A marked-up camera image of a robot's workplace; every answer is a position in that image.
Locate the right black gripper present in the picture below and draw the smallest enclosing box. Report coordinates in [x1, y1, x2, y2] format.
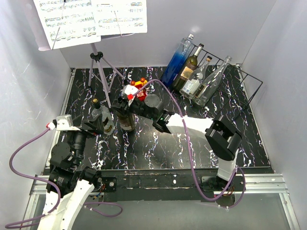
[111, 95, 156, 121]

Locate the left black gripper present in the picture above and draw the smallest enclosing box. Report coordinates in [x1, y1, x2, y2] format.
[69, 112, 103, 165]

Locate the small clear black-cap bottle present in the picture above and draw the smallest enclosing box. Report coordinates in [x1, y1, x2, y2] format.
[92, 98, 115, 136]

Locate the dark green wine bottle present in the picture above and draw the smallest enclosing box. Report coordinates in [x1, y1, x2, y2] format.
[117, 112, 135, 132]

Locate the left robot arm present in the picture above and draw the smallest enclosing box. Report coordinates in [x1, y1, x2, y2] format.
[38, 115, 104, 230]

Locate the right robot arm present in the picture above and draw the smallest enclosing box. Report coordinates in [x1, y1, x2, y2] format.
[111, 94, 242, 191]

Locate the clear bottle with blue label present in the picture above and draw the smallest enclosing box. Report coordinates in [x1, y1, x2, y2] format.
[179, 56, 212, 99]

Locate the green wine bottle silver neck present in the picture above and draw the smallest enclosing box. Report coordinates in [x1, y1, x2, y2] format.
[172, 44, 204, 91]

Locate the blue glass bottle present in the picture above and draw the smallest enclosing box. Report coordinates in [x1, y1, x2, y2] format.
[160, 34, 194, 88]

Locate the tall clear empty bottle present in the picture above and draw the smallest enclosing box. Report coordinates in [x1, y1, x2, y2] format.
[193, 56, 232, 107]

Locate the red yellow toy block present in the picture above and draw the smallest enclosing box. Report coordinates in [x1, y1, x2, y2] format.
[129, 77, 148, 100]

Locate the purple music stand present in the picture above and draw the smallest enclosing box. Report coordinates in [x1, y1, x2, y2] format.
[20, 0, 136, 109]

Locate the right sheet music page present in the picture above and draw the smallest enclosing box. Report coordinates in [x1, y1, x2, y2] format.
[91, 0, 147, 36]

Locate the sheet music page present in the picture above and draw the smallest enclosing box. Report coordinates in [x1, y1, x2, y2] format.
[91, 0, 147, 36]
[34, 0, 101, 50]

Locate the left sheet music page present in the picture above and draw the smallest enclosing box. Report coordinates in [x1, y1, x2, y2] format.
[34, 0, 101, 50]

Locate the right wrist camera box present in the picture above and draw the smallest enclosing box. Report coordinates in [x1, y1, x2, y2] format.
[121, 85, 138, 101]

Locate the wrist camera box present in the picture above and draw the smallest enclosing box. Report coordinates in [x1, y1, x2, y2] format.
[56, 115, 73, 131]
[121, 85, 138, 101]

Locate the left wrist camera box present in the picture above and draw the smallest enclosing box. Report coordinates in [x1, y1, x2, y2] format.
[56, 115, 73, 131]

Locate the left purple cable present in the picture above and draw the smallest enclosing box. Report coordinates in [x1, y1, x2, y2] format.
[4, 124, 60, 229]

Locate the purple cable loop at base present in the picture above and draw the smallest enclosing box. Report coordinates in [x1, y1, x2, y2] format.
[81, 200, 123, 218]

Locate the black wire wine rack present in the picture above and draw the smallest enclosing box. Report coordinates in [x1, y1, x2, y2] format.
[180, 49, 263, 121]

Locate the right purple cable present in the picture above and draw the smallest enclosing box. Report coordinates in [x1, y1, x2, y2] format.
[133, 79, 247, 208]

